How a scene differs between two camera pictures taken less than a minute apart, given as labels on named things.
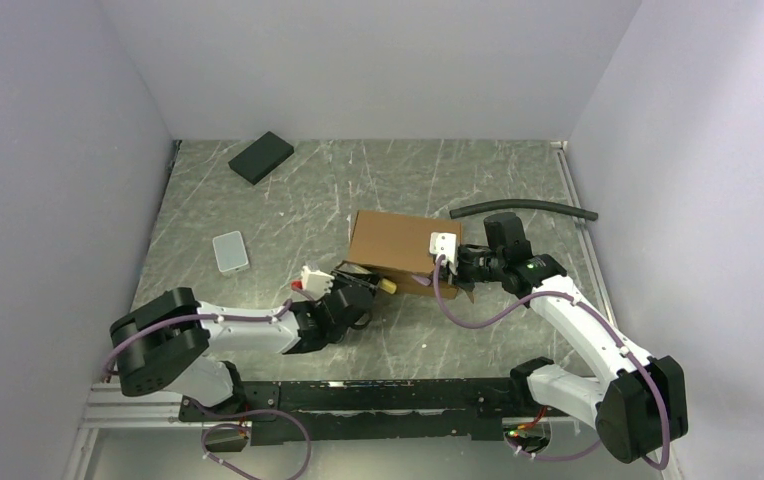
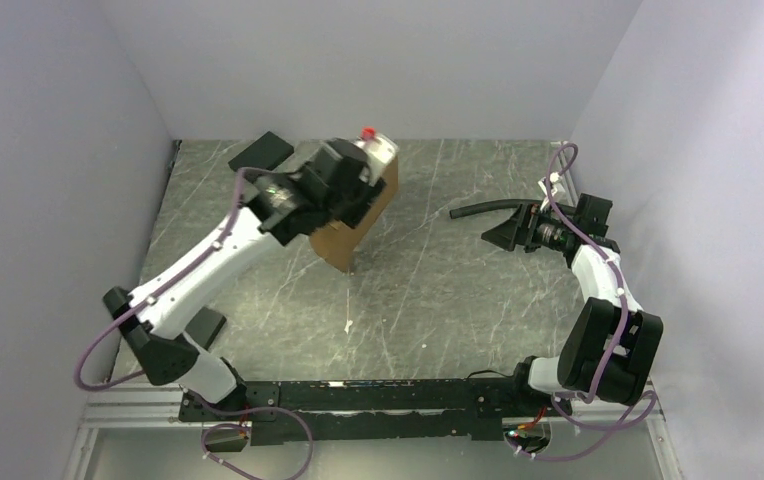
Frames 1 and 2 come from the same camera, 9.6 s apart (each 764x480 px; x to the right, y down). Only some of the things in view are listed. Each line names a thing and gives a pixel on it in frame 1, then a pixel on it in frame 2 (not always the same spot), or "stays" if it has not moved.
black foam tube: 466,210 stays
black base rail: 380,410 stays
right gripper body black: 472,267 to 543,231
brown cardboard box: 397,249 to 335,243
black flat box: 261,158 stays
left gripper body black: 337,283 to 349,207
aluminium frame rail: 108,407 stays
